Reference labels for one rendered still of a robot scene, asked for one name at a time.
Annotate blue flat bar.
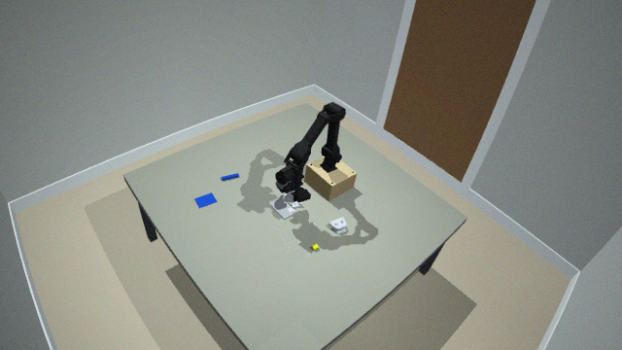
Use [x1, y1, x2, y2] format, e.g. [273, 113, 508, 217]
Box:
[221, 173, 239, 181]

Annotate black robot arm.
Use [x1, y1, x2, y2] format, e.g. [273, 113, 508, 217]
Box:
[275, 101, 346, 193]

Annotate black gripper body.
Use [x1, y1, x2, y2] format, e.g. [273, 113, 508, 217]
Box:
[293, 174, 311, 202]

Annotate blue flat rectangular plate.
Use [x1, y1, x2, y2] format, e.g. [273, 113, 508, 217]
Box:
[194, 192, 218, 208]

